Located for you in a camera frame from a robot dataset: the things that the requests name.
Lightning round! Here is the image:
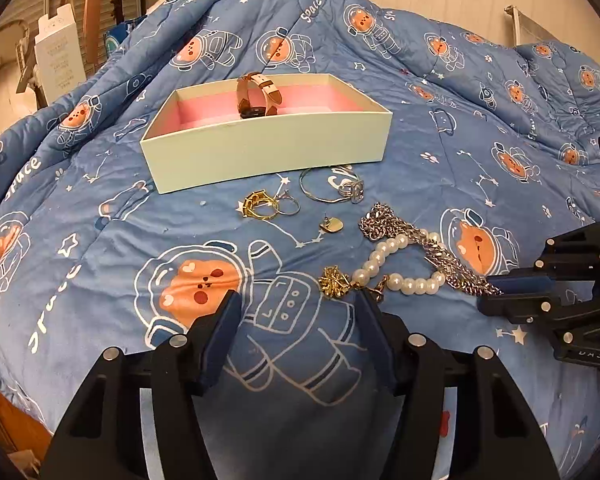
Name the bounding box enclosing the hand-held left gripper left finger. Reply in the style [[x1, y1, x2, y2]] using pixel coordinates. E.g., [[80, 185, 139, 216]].
[[40, 290, 243, 480]]

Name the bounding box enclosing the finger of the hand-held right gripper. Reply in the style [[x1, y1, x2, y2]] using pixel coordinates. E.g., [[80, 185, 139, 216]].
[[476, 290, 600, 372], [487, 221, 600, 302]]

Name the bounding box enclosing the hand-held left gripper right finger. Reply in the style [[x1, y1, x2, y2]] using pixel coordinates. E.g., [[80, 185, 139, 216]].
[[354, 290, 561, 480]]

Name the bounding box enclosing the gold snowflake charm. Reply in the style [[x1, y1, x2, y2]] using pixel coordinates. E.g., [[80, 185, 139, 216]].
[[319, 266, 362, 301]]

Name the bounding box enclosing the pearl bracelet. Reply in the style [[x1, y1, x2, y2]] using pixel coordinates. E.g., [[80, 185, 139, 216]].
[[351, 232, 447, 297]]

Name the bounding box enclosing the silver chain necklace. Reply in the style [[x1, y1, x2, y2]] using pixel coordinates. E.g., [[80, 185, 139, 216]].
[[358, 203, 503, 297]]

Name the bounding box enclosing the gold ring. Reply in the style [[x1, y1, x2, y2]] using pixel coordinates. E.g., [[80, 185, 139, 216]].
[[241, 191, 281, 220]]

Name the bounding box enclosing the chunky silver ring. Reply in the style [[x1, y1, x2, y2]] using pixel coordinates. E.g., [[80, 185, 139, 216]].
[[337, 180, 365, 205]]

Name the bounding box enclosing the thin silver ring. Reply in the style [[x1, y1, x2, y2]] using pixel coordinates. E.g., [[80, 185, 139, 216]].
[[275, 191, 301, 217]]

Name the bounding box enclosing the silver bangle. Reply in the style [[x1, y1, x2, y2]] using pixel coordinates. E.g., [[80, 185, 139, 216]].
[[300, 167, 363, 204]]

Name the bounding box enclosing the white box with pink lining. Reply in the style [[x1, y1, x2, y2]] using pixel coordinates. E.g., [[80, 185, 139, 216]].
[[140, 73, 392, 196]]

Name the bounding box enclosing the blue printed blanket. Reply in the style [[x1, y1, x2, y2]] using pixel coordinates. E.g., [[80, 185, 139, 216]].
[[0, 0, 600, 480]]

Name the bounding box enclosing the blue package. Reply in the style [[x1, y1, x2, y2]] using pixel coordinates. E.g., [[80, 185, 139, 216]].
[[102, 17, 146, 58]]

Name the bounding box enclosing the white cardboard carton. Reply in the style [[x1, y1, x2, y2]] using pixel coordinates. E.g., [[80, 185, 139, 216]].
[[32, 2, 88, 111]]

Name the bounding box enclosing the wooden pole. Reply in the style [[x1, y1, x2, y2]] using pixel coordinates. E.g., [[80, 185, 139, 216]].
[[82, 0, 112, 66]]

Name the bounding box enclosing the white rail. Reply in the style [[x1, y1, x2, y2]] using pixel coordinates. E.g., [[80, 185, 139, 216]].
[[504, 5, 561, 46]]

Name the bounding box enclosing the watch with beige leather strap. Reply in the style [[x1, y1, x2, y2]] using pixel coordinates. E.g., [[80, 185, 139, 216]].
[[236, 73, 284, 119]]

